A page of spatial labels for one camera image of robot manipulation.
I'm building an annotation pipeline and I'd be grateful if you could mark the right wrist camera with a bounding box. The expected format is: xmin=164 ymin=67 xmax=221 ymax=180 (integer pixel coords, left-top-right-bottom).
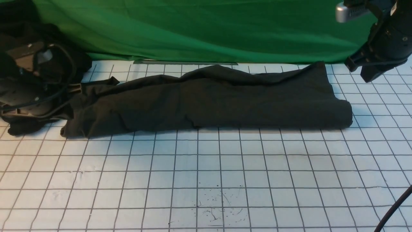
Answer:
xmin=335 ymin=2 xmax=370 ymax=23

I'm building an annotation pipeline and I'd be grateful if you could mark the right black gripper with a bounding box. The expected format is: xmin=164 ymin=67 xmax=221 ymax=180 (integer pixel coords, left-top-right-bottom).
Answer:
xmin=344 ymin=0 xmax=412 ymax=82

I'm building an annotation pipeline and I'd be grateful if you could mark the gray long-sleeve top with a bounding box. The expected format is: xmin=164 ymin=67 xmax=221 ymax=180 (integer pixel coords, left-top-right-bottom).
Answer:
xmin=61 ymin=62 xmax=353 ymax=138

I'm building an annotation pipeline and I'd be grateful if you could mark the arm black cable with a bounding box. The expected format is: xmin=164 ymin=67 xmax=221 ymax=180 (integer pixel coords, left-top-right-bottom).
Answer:
xmin=0 ymin=43 xmax=78 ymax=111
xmin=373 ymin=184 xmax=412 ymax=232

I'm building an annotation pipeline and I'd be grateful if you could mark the dark clothes pile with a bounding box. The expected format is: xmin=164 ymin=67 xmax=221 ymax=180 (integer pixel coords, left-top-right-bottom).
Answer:
xmin=0 ymin=0 xmax=120 ymax=136

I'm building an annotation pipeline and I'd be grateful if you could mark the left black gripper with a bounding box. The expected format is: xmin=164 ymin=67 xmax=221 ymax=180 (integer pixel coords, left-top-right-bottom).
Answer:
xmin=1 ymin=78 xmax=82 ymax=120

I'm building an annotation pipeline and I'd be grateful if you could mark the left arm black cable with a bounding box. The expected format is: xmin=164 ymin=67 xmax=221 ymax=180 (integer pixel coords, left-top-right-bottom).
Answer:
xmin=0 ymin=43 xmax=78 ymax=111

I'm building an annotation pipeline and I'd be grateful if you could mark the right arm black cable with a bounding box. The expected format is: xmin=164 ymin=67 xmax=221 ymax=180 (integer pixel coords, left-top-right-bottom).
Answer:
xmin=373 ymin=184 xmax=412 ymax=232

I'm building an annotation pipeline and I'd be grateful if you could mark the green backdrop cloth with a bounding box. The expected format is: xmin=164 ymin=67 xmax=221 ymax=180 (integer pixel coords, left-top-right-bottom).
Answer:
xmin=34 ymin=0 xmax=376 ymax=63

